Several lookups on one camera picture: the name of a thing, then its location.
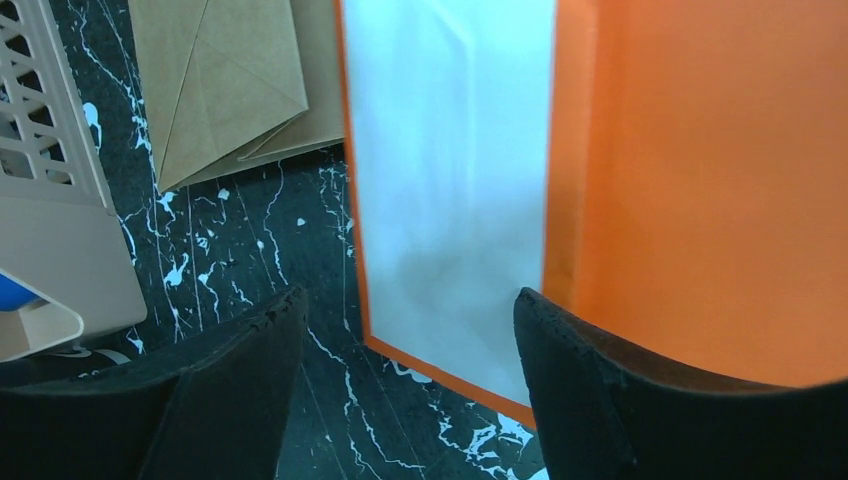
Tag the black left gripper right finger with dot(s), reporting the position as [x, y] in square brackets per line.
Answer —
[607, 408]

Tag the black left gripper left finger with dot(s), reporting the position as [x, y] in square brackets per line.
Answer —
[214, 406]

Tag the orange paper bag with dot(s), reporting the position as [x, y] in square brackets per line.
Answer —
[673, 172]

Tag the pink desk organizer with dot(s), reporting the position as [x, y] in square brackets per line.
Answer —
[61, 238]

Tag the brown kraft paper bag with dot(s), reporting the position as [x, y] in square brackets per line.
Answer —
[230, 85]

